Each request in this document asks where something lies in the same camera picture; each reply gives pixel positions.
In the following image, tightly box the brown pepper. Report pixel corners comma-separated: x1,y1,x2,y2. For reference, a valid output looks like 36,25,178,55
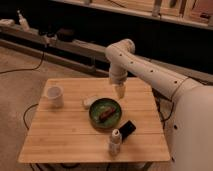
99,108,116,120

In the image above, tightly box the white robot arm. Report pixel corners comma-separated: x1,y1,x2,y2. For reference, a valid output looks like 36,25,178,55
105,39,213,171

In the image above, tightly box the white ceramic cup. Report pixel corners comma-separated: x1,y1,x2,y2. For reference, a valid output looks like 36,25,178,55
44,86,64,108

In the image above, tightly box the green round plate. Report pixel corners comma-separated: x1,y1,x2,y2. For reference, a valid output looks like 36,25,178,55
89,98,122,129

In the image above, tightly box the black phone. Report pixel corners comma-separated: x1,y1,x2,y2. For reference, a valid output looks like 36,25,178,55
119,121,136,141

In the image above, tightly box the wooden table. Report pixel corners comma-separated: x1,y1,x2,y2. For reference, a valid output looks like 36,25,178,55
18,78,170,163

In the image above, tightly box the small white bottle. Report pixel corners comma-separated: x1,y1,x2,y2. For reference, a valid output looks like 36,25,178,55
108,129,122,156

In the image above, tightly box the dark round object on ledge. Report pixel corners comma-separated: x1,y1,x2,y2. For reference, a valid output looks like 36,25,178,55
56,28,75,42

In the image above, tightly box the white spray bottle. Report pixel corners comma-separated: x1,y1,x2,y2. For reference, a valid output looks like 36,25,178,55
17,11,30,31

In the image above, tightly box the black floor cable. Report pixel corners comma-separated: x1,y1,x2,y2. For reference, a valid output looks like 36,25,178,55
0,46,46,76

